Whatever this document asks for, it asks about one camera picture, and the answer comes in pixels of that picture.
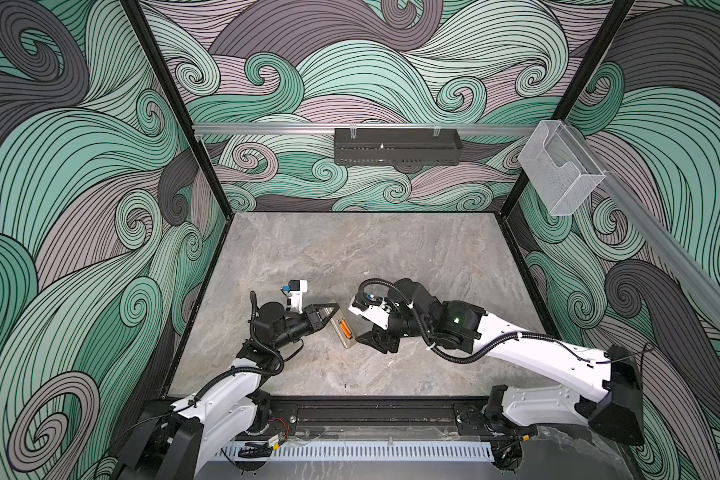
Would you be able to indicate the clear plastic wall bin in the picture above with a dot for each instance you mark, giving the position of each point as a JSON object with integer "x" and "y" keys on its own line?
{"x": 561, "y": 167}

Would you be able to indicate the white slotted cable duct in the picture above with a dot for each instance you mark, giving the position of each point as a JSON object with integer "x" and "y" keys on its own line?
{"x": 339, "y": 451}

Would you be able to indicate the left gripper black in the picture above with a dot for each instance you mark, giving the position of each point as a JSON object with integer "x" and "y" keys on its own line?
{"x": 312, "y": 320}

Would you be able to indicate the aluminium rail back wall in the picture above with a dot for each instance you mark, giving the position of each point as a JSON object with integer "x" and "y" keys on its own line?
{"x": 280, "y": 128}

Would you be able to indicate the aluminium rail wall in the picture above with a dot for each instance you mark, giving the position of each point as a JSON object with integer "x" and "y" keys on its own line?
{"x": 631, "y": 184}
{"x": 280, "y": 128}

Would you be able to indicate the black wall tray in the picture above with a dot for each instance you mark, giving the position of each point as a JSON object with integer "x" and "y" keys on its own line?
{"x": 406, "y": 149}

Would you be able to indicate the aluminium rail right wall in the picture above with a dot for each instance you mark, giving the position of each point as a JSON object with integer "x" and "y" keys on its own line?
{"x": 631, "y": 184}

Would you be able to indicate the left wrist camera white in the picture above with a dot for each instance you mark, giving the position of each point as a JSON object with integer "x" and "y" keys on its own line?
{"x": 294, "y": 292}

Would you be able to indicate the white remote control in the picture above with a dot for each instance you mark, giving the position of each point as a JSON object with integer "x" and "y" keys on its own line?
{"x": 334, "y": 321}

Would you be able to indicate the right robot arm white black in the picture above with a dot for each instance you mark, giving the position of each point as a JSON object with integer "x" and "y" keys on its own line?
{"x": 599, "y": 389}

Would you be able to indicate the orange battery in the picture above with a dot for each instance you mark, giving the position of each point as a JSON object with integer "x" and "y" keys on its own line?
{"x": 345, "y": 331}
{"x": 347, "y": 326}

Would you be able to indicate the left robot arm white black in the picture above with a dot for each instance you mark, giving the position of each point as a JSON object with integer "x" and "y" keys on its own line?
{"x": 175, "y": 441}

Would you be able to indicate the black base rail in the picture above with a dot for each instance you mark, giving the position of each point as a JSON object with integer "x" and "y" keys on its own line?
{"x": 384, "y": 414}

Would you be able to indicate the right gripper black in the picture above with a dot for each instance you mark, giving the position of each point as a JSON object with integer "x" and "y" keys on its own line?
{"x": 379, "y": 339}

